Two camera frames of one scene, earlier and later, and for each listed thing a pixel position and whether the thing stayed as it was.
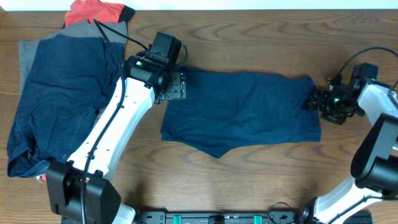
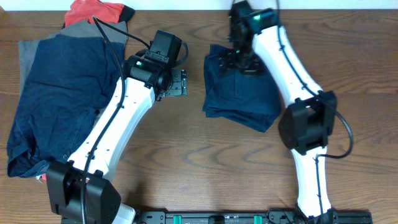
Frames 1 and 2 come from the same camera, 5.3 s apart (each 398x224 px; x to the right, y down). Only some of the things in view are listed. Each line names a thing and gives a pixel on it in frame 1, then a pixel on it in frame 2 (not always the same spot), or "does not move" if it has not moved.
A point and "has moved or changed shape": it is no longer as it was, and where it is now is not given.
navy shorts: [225, 111] has moved or changed shape
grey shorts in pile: [115, 32] does not move
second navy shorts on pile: [68, 78] does not move
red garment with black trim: [97, 11] does not move
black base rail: [239, 216] does not move
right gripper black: [317, 100] → [227, 61]
